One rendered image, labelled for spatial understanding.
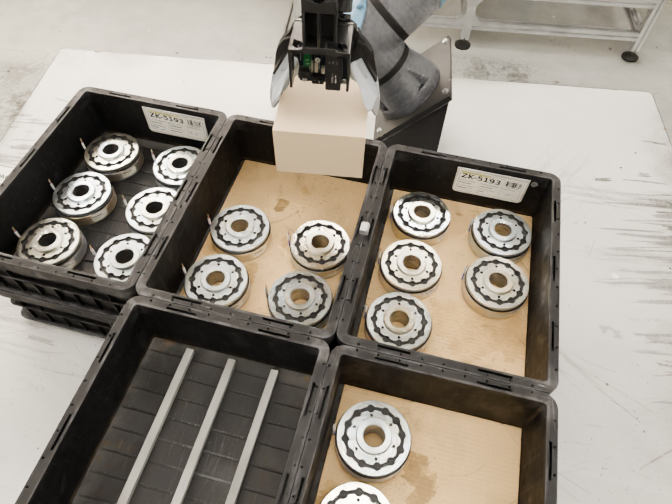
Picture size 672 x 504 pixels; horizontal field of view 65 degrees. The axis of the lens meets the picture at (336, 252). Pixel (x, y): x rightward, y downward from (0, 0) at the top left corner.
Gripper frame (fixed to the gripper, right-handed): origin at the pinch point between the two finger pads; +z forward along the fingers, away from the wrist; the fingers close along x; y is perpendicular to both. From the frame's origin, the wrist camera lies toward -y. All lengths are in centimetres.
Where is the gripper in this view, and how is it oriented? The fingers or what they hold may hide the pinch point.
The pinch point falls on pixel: (325, 107)
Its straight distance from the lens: 77.3
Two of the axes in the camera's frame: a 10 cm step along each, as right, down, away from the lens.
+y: -0.9, 8.2, -5.7
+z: -0.2, 5.7, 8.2
